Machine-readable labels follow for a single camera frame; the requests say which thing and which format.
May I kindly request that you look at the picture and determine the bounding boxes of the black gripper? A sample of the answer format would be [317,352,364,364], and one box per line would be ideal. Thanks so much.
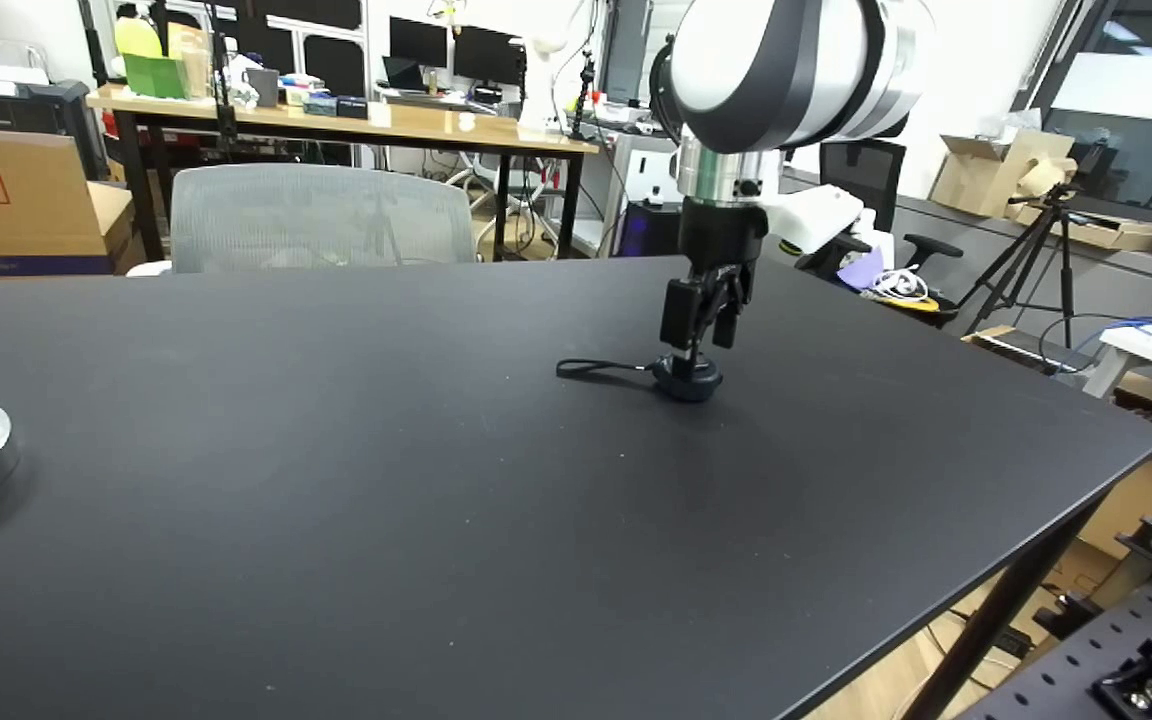
[656,190,774,366]

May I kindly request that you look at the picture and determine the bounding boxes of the black measuring tape with strap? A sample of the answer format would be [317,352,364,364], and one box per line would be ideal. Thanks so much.
[554,352,729,406]

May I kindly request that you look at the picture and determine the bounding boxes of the white cabinet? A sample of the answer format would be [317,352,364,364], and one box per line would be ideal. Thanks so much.
[617,135,691,259]

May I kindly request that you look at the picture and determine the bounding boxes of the purple cloth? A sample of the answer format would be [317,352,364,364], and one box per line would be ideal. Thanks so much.
[836,249,891,295]

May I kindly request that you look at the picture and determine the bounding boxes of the black high-back office chair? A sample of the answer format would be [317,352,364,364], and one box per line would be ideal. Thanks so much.
[792,135,970,291]

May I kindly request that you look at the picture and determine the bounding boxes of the open cardboard box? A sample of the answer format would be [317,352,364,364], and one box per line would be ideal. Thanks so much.
[930,126,1082,224]

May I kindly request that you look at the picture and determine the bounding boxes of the black desktop monitor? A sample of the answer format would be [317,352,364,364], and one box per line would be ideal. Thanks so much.
[386,13,451,75]
[451,23,531,91]

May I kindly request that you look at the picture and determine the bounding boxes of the wooden desk with black legs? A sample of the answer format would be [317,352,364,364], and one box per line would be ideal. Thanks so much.
[93,84,605,266]

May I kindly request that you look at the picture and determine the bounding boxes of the grey mesh office chair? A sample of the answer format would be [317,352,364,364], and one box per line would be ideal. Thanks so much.
[168,160,482,274]

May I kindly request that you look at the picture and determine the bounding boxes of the black table leg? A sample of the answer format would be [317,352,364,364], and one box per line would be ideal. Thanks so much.
[900,517,1088,720]

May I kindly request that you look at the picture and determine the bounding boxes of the black perforated metal plate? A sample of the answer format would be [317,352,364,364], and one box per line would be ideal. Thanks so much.
[957,517,1152,720]

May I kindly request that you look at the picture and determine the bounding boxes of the green box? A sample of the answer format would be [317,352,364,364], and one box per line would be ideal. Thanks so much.
[122,49,198,103]

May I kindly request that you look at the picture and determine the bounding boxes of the large cardboard box red label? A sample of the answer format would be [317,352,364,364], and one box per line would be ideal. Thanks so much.
[0,124,140,279]

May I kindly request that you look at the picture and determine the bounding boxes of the black printer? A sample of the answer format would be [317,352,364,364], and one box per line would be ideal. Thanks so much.
[0,70,95,139]

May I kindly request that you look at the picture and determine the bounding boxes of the black camera tripod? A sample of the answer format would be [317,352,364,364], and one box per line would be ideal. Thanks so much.
[952,180,1104,370]

